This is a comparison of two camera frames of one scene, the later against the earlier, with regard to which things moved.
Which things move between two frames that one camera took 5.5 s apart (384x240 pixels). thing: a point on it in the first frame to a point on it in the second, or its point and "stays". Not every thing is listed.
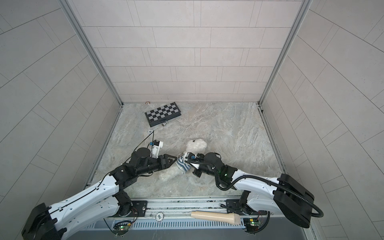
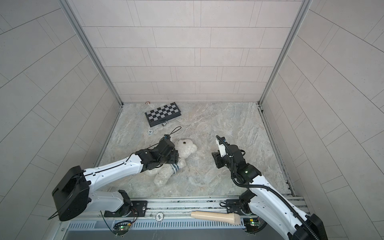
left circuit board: (121, 227) stays
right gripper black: (195, 170) to (217, 158)
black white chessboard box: (162, 113) stays
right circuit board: (251, 225) stays
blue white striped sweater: (182, 163) to (175, 167)
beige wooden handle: (228, 217) stays
